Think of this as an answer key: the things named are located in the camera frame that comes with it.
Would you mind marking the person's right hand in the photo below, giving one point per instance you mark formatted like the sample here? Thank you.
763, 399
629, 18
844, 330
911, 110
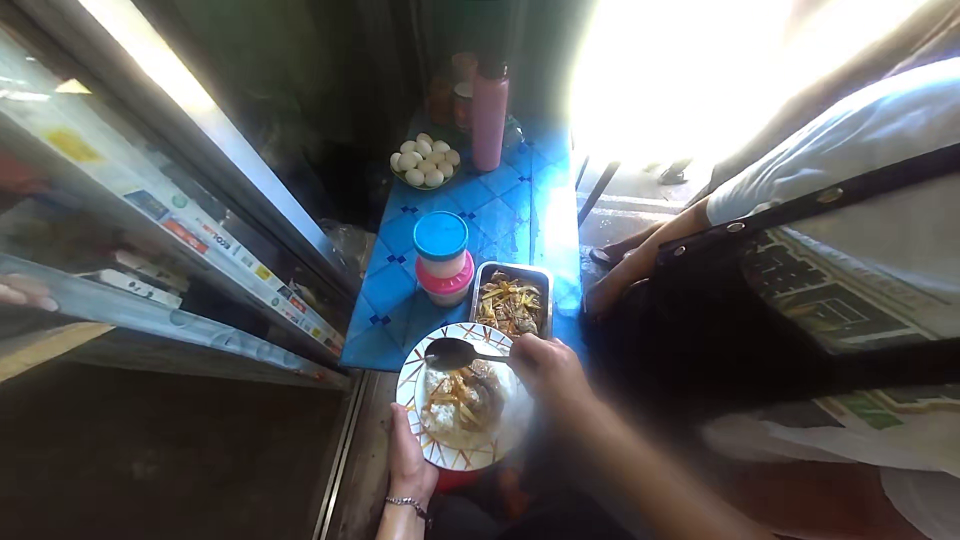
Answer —
551, 370

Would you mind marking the person's left hand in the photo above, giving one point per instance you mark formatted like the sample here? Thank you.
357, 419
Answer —
412, 466

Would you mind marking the person's left thumb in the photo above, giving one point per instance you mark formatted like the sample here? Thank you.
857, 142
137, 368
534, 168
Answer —
400, 429

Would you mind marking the person's right fingers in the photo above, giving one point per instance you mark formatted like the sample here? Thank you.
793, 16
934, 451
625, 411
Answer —
528, 355

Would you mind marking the white plate with orange lines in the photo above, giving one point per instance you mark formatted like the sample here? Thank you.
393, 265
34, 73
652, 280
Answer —
409, 382

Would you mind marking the dark metal spoon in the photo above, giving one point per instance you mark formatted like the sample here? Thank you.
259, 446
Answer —
448, 354

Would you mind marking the person's left forearm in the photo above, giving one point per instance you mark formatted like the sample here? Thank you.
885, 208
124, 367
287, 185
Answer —
401, 523

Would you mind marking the white rice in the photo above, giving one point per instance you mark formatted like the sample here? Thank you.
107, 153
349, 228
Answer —
441, 415

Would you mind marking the cooked food with yellow strips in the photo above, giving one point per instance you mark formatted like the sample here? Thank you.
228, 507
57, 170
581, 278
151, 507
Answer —
510, 301

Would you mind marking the rectangular metal tray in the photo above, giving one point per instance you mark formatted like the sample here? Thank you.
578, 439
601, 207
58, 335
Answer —
550, 296

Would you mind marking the meat with yellow strips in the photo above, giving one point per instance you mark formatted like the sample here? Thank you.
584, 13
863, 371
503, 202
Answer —
469, 396

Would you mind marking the container with pink lid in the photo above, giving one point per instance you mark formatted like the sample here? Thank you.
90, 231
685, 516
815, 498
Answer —
444, 289

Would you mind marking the blue patterned tablecloth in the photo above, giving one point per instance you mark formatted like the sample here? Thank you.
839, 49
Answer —
495, 217

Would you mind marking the container with blue lid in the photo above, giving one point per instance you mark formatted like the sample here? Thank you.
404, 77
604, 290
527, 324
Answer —
441, 236

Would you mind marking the clear plastic bag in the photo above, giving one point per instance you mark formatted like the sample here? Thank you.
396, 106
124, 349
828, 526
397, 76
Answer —
351, 246

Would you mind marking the green egg dish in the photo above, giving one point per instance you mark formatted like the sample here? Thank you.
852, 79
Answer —
430, 187

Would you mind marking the pile of white eggs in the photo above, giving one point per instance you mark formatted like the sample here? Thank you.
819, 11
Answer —
425, 159

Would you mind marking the clear glass container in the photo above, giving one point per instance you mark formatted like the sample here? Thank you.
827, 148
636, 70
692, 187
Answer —
514, 131

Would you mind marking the pink bottle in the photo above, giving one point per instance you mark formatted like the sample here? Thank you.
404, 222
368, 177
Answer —
489, 120

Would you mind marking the glass cabinet with stickers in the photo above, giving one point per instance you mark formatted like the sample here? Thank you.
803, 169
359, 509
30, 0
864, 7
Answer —
225, 247

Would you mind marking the jar with pale lid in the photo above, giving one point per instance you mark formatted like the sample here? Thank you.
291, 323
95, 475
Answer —
463, 107

